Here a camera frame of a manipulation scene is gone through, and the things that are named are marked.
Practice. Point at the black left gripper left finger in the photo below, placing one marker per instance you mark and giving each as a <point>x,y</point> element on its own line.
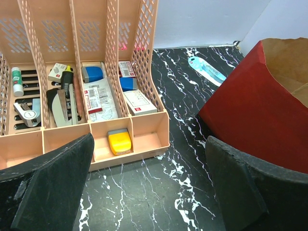
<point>43,194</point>

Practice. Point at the black yellow highlighter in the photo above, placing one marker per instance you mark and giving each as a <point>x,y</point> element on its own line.
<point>66,80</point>

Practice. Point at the grey black stapler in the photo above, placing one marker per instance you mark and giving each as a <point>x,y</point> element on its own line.
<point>64,110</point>

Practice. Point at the white flat box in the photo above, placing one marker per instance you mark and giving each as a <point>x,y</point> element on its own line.
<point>138,103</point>

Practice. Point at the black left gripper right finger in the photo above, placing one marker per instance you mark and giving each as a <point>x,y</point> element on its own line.
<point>256,195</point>

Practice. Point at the blue white packaged item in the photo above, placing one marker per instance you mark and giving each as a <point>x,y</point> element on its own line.
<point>206,70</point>

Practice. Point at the yellow grey stamp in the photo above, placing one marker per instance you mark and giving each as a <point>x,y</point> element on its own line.
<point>119,141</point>

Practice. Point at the white glue stick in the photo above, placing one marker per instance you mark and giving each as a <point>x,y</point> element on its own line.
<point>18,89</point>

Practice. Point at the red brown paper bag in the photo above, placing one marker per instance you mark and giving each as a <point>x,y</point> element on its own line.
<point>262,106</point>

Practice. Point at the white red small box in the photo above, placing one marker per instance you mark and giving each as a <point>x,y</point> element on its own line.
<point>126,69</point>

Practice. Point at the white red label packet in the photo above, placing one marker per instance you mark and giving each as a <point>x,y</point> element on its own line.
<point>99,100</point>

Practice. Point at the blue grey eraser back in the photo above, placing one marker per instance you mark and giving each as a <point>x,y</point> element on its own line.
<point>91,74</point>

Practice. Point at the blue grey eraser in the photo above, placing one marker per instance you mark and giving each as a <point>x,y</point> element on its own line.
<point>91,74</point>
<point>128,83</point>

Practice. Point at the blue grey eraser right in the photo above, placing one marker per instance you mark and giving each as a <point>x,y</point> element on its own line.
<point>128,83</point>

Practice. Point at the peach plastic desk organizer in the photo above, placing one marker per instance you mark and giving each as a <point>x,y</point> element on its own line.
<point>37,34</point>

